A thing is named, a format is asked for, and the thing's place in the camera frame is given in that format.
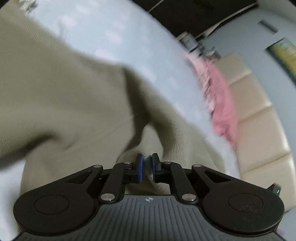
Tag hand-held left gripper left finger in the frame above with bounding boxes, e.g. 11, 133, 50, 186
59, 153, 144, 204

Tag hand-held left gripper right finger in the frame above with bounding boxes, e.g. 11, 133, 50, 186
152, 153, 236, 204

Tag beige fleece sweater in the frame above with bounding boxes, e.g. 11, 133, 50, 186
0, 5, 226, 195

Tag cream padded headboard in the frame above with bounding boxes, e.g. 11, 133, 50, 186
216, 53, 296, 212

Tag light pink patterned pillow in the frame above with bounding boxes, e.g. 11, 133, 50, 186
185, 52, 215, 114

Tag white nightstand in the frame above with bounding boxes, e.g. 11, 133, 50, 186
177, 31, 222, 58

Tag black wardrobe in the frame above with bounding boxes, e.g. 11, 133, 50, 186
148, 0, 258, 40

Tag yellow landscape wall painting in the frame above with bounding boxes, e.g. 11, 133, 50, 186
265, 38, 296, 81

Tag grey wall box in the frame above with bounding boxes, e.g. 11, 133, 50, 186
258, 20, 278, 33

